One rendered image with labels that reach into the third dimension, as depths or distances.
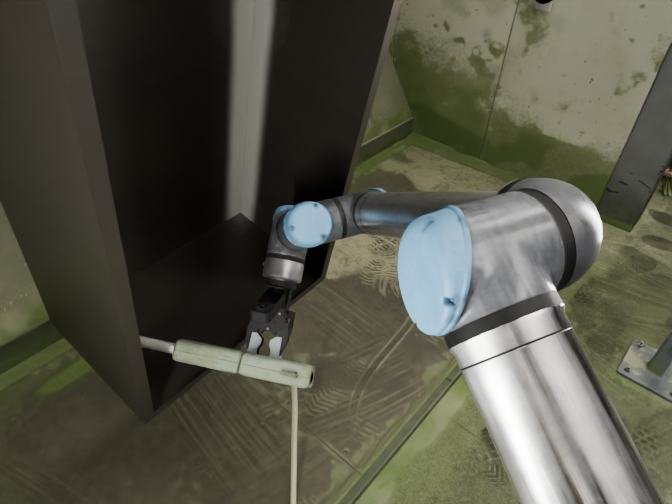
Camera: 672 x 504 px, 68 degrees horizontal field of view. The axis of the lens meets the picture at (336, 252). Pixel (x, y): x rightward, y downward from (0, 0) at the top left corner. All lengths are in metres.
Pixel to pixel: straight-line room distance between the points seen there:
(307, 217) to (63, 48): 0.58
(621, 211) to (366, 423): 1.68
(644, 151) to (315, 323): 1.63
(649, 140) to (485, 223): 2.12
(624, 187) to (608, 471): 2.27
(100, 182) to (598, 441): 0.57
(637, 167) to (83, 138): 2.36
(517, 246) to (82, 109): 0.45
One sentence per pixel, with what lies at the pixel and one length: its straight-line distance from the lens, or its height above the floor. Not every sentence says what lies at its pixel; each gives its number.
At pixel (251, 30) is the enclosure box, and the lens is 1.23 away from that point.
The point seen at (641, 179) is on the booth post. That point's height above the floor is 0.28.
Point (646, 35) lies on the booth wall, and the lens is 2.47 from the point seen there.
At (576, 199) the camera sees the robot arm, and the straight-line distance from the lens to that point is 0.56.
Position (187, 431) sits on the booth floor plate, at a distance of 1.65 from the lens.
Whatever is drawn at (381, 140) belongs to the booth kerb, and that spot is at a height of 0.14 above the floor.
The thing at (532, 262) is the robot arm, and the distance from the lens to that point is 0.49.
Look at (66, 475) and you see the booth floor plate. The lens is 1.70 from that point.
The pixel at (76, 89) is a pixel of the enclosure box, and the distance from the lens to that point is 0.57.
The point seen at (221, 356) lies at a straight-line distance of 1.10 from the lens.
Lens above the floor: 1.44
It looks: 40 degrees down
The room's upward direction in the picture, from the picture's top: 2 degrees clockwise
